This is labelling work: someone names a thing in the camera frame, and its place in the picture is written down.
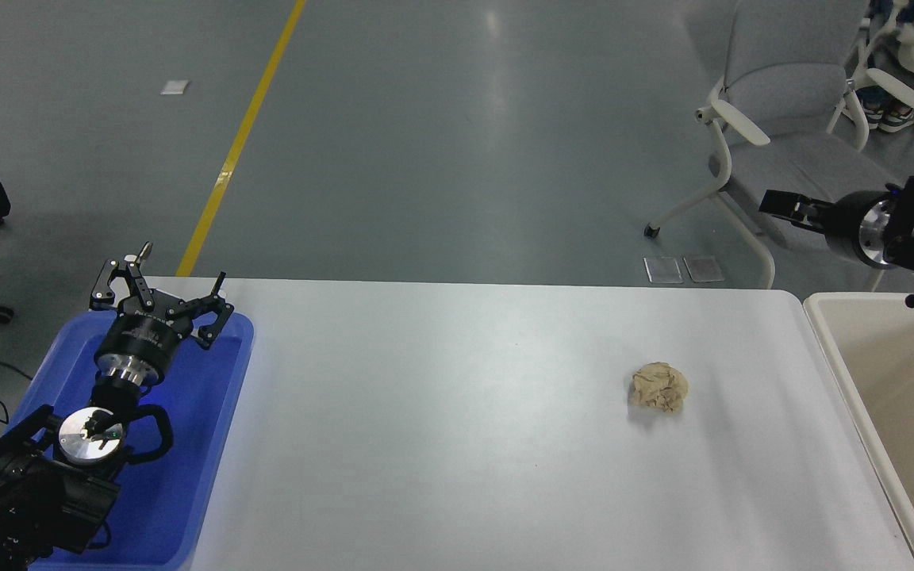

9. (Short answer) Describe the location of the clear floor plate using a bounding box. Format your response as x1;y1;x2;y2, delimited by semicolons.
643;256;683;285
682;254;724;283

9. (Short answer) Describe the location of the large pale bin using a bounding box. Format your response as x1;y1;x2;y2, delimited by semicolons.
802;291;914;571

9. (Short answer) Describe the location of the crumpled tan paper ball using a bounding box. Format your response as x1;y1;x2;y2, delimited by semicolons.
628;361;689;413

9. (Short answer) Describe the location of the blue plastic tray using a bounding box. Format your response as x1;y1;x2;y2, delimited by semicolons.
0;312;255;570

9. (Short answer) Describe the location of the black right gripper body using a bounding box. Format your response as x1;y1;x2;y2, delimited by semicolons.
828;190;891;267

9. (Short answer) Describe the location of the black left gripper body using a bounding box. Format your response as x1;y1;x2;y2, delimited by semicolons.
94;310;189;374

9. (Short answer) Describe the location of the grey office chair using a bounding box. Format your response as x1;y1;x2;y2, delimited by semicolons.
643;0;914;291

